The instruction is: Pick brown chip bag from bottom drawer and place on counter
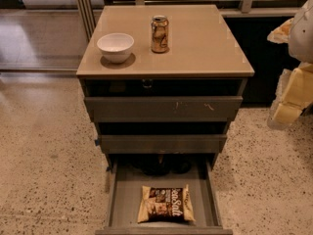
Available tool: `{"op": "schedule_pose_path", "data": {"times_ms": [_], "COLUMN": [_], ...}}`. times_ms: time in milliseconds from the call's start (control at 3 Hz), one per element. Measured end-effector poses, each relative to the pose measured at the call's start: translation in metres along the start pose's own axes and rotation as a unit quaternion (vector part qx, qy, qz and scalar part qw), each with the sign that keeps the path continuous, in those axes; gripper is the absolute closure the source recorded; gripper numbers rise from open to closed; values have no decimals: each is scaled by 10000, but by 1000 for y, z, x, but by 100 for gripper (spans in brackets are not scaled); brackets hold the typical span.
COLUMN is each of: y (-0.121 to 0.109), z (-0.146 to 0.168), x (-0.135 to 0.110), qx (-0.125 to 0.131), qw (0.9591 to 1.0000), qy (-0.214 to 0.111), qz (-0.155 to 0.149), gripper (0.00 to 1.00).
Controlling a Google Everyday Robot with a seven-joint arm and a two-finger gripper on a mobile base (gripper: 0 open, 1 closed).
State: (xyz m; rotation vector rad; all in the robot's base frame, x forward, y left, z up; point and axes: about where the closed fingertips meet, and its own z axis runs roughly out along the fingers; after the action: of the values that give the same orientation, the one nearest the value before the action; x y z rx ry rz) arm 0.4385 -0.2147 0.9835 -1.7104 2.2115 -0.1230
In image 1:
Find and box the blue tape piece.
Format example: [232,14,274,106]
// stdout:
[94,139,100,146]

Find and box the grey open bottom drawer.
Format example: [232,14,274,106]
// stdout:
[95,155,233,235]

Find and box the brown sea salt chip bag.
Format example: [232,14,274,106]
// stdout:
[137,185,195,223]

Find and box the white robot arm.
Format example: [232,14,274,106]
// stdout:
[267,0,313,130]

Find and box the grey top drawer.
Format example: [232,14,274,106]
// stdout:
[84,96,243,122]

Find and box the beige cabinet counter top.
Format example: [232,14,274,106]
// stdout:
[77,5,254,79]

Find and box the white ceramic bowl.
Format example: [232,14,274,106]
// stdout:
[97,33,134,64]

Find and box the gold soda can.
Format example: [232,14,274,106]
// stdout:
[151,15,169,53]

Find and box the grey middle drawer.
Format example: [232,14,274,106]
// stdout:
[99,134,227,154]

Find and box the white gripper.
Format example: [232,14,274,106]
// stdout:
[267,19,313,130]

